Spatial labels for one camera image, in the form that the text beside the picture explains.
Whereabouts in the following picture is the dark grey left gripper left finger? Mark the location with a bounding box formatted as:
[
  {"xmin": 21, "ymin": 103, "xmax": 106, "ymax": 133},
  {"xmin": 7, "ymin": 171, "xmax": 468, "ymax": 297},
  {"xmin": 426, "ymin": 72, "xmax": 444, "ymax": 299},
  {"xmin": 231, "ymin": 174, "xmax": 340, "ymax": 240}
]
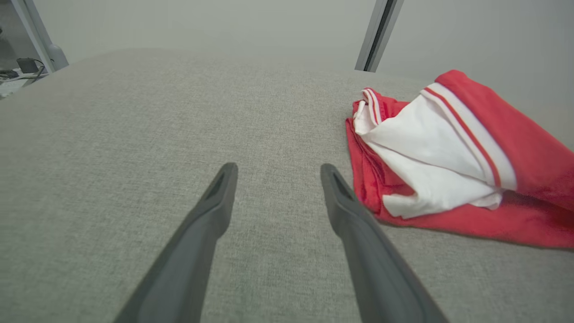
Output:
[{"xmin": 113, "ymin": 162, "xmax": 239, "ymax": 323}]

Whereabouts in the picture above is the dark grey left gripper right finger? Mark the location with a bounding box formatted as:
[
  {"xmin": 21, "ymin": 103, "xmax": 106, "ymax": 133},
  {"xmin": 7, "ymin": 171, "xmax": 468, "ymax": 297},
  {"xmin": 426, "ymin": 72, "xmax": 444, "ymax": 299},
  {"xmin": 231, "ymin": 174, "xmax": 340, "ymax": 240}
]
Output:
[{"xmin": 320, "ymin": 163, "xmax": 449, "ymax": 323}]

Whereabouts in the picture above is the red white basketball jersey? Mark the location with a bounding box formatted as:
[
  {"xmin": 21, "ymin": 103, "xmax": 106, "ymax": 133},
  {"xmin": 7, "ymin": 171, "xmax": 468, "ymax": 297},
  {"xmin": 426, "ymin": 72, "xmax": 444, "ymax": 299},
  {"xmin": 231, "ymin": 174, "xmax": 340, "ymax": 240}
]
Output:
[{"xmin": 345, "ymin": 70, "xmax": 574, "ymax": 249}]

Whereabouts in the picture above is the black power adapter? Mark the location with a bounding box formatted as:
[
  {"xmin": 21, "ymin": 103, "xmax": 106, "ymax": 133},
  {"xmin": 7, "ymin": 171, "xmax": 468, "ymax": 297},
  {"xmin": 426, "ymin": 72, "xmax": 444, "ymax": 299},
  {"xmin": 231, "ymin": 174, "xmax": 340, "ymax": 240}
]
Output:
[{"xmin": 17, "ymin": 57, "xmax": 40, "ymax": 74}]

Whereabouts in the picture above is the grey partition post with slot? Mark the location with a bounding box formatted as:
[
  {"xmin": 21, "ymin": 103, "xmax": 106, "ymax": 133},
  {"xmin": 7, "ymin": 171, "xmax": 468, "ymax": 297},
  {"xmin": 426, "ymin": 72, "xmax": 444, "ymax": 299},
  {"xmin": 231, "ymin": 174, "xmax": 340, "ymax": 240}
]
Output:
[{"xmin": 354, "ymin": 0, "xmax": 405, "ymax": 72}]

